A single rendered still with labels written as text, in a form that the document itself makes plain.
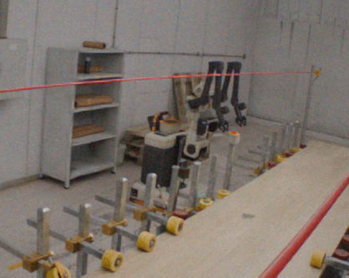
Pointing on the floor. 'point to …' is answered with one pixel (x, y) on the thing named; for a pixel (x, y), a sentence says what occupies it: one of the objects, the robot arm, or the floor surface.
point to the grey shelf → (48, 164)
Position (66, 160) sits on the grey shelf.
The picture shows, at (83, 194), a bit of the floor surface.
